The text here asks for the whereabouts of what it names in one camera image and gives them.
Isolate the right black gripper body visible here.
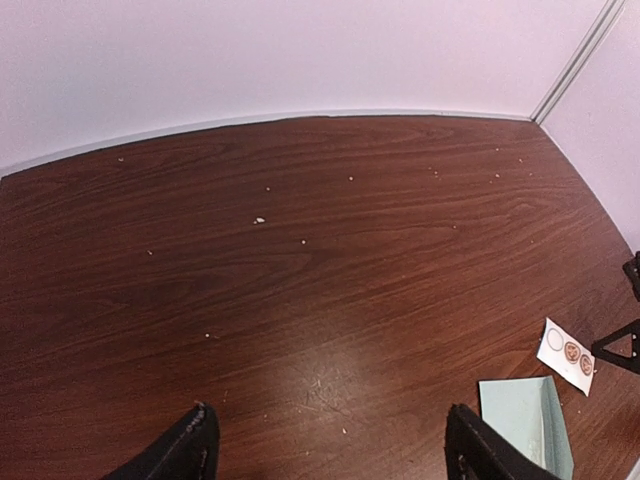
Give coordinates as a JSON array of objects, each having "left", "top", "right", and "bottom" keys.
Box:
[{"left": 622, "top": 251, "right": 640, "bottom": 301}]

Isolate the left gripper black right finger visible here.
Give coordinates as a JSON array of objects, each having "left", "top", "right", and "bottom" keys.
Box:
[{"left": 445, "top": 404, "right": 560, "bottom": 479}]

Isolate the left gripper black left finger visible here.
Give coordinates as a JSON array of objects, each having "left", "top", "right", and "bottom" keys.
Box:
[{"left": 103, "top": 402, "right": 220, "bottom": 480}]

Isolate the light blue envelope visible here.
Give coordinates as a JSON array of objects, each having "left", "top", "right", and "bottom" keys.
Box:
[{"left": 478, "top": 376, "right": 574, "bottom": 479}]

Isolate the right aluminium frame post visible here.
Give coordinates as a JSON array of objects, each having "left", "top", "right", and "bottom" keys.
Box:
[{"left": 529, "top": 0, "right": 627, "bottom": 126}]

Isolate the white seal sticker sheet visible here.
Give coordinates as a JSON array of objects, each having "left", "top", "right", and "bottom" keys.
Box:
[{"left": 536, "top": 317, "right": 595, "bottom": 397}]

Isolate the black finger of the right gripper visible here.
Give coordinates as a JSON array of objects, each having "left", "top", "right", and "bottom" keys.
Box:
[{"left": 591, "top": 319, "right": 640, "bottom": 375}]

